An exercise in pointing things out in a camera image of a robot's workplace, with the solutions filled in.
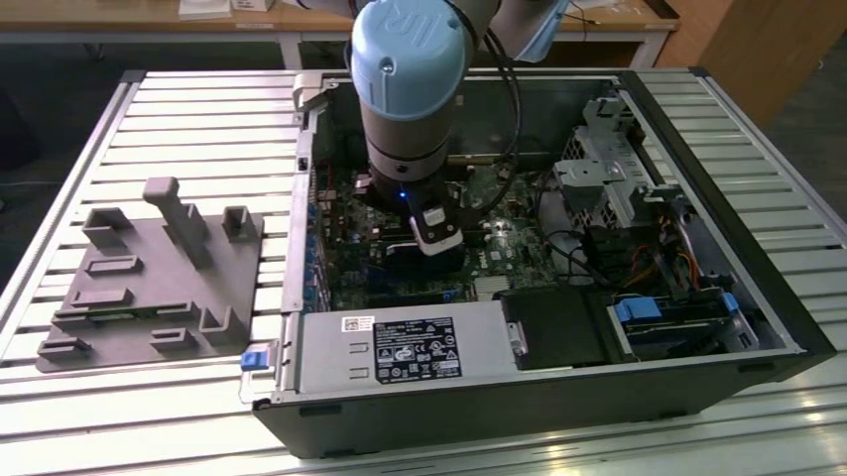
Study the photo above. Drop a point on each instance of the wooden cabinet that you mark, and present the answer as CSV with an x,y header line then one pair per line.
x,y
761,49

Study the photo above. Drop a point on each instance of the grey power supply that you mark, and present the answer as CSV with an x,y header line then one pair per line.
x,y
331,347

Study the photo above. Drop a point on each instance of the black graphics card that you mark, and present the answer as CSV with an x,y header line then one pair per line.
x,y
401,260

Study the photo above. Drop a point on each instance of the wooden desk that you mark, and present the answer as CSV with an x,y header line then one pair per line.
x,y
133,22

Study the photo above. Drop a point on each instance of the metal drive cage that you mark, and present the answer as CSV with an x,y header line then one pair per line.
x,y
589,178

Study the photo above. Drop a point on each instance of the blue bay clip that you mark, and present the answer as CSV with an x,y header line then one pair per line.
x,y
730,303

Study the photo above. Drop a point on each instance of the blue case latch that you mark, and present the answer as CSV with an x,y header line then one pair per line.
x,y
255,359

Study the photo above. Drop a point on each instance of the small silver heat sink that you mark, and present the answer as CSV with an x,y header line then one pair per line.
x,y
496,287

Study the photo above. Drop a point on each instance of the green motherboard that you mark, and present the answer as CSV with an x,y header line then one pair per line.
x,y
524,238

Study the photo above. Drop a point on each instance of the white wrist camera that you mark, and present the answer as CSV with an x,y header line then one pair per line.
x,y
437,238

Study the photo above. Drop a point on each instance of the blue disk carrier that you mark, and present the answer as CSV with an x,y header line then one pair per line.
x,y
637,310

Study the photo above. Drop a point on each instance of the white box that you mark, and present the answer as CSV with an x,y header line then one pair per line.
x,y
206,9

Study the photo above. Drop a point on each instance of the black drive box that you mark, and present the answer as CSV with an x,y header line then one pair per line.
x,y
557,327

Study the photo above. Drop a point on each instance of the grey parts rack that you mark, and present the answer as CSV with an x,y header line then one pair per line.
x,y
166,277

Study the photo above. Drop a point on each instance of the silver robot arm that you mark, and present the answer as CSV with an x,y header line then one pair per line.
x,y
410,74

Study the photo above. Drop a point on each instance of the black PC case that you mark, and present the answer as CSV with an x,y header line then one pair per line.
x,y
464,421

